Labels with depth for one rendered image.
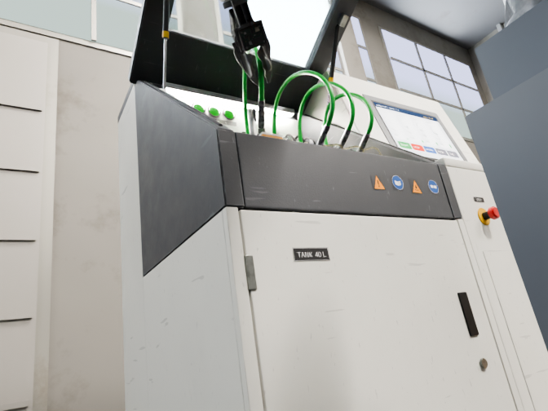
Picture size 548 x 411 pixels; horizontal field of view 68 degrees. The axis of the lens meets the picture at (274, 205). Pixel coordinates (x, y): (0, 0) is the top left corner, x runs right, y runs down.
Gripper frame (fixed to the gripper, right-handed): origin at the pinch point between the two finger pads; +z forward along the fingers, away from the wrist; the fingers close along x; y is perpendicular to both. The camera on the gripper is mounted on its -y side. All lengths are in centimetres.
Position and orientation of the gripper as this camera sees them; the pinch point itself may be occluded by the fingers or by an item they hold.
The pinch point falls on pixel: (262, 79)
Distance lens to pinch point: 112.7
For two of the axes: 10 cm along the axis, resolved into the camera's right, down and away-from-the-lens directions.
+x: 9.3, -3.7, 0.4
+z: 3.2, 8.5, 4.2
